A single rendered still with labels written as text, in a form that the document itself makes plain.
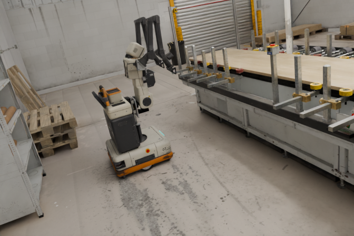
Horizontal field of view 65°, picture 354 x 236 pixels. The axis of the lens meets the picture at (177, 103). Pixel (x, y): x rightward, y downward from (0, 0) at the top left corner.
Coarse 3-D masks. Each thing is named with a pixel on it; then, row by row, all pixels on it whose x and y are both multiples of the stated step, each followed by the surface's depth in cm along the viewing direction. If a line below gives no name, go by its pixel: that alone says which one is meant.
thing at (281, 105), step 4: (312, 92) 215; (316, 92) 215; (300, 96) 211; (288, 100) 208; (292, 100) 207; (296, 100) 209; (300, 100) 210; (276, 104) 205; (280, 104) 203; (284, 104) 205; (288, 104) 207; (276, 108) 203; (280, 108) 204
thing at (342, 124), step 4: (352, 116) 164; (344, 120) 161; (348, 120) 160; (352, 120) 161; (332, 124) 159; (336, 124) 158; (340, 124) 158; (344, 124) 159; (348, 124) 161; (328, 128) 158; (332, 128) 156; (336, 128) 157; (340, 128) 158
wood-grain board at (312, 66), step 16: (240, 64) 327; (256, 64) 313; (288, 64) 288; (304, 64) 277; (320, 64) 267; (336, 64) 257; (352, 64) 248; (288, 80) 247; (304, 80) 230; (320, 80) 223; (336, 80) 216; (352, 80) 210
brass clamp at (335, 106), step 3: (321, 99) 196; (330, 99) 192; (321, 102) 195; (324, 102) 193; (327, 102) 191; (330, 102) 188; (333, 102) 186; (336, 102) 185; (339, 102) 186; (333, 105) 187; (336, 105) 185; (339, 105) 186; (330, 108) 190; (333, 108) 187; (336, 108) 186; (339, 108) 187
